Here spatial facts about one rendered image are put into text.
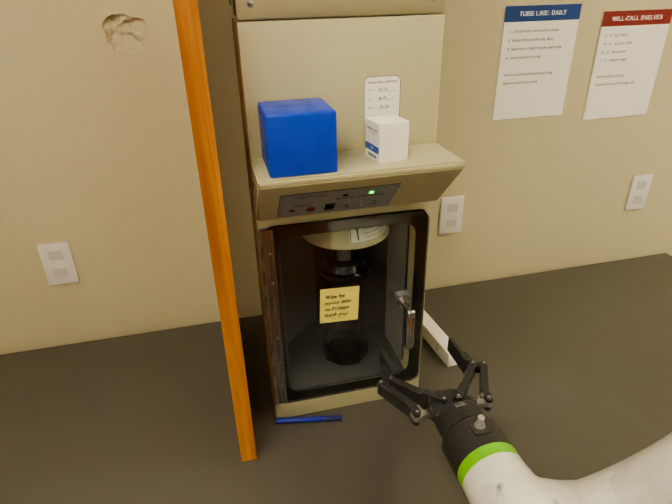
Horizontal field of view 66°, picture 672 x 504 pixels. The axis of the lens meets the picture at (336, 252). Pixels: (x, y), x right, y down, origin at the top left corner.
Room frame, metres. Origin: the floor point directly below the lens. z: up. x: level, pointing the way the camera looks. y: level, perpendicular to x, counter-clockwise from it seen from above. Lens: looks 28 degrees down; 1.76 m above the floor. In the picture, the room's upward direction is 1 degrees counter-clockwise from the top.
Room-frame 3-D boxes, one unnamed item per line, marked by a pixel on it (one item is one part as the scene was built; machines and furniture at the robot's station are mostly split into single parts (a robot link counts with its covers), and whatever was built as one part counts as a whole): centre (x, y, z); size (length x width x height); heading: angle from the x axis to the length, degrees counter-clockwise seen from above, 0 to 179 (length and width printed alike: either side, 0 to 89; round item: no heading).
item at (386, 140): (0.79, -0.08, 1.54); 0.05 x 0.05 x 0.06; 21
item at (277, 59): (0.96, 0.01, 1.33); 0.32 x 0.25 x 0.77; 103
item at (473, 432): (0.53, -0.20, 1.15); 0.09 x 0.06 x 0.12; 103
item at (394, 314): (0.83, -0.02, 1.19); 0.30 x 0.01 x 0.40; 103
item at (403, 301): (0.82, -0.13, 1.17); 0.05 x 0.03 x 0.10; 13
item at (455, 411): (0.61, -0.18, 1.15); 0.09 x 0.08 x 0.07; 13
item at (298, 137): (0.76, 0.05, 1.56); 0.10 x 0.10 x 0.09; 13
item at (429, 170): (0.78, -0.03, 1.46); 0.32 x 0.11 x 0.10; 103
